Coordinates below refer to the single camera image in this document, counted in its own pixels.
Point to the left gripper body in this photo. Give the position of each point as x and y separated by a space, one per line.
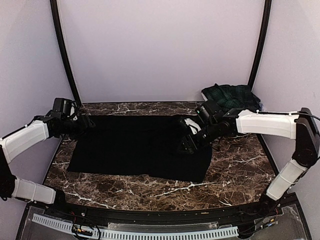
85 123

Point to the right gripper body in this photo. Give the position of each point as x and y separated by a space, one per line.
196 144

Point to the black t-shirt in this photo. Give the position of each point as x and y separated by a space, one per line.
139 145

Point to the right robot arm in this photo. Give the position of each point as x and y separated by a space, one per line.
299 126

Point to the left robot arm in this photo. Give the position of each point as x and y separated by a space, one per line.
38 130

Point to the dark green plaid garment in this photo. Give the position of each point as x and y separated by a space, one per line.
232 96

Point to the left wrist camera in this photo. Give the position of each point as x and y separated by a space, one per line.
64 109

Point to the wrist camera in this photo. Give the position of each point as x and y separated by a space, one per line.
205 114
64 109

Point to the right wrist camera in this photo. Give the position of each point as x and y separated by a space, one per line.
205 114

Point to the black front rail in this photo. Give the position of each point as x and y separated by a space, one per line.
240 214

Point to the left black frame post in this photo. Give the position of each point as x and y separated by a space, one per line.
63 50

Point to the black frame post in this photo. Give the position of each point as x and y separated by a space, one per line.
260 43
63 50

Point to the white slotted cable duct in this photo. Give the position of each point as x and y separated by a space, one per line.
119 231

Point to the right black frame post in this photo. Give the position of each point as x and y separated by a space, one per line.
260 43

